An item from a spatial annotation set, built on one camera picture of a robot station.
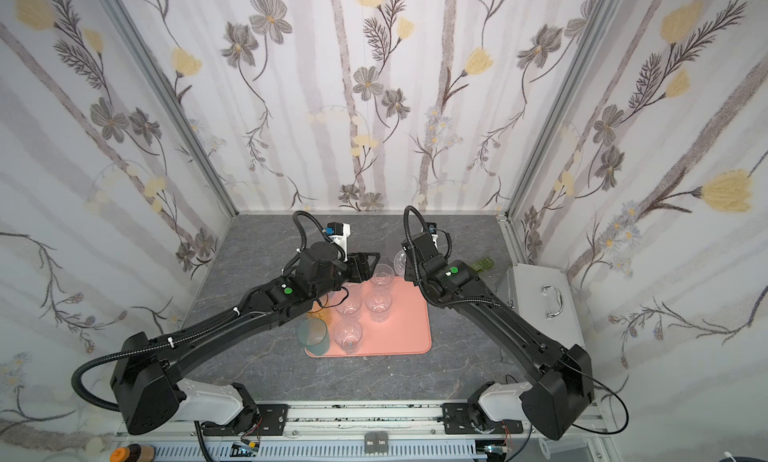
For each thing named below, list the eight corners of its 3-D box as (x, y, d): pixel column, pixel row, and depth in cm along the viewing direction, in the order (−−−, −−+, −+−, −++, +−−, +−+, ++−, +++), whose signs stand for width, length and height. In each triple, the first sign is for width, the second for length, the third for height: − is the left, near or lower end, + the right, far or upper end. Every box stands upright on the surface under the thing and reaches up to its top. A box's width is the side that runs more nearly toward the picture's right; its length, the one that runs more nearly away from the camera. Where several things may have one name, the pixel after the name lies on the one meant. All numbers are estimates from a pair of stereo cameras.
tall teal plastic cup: (304, 355, 86) (295, 341, 77) (308, 334, 90) (300, 318, 82) (330, 355, 87) (324, 341, 78) (333, 334, 91) (327, 318, 82)
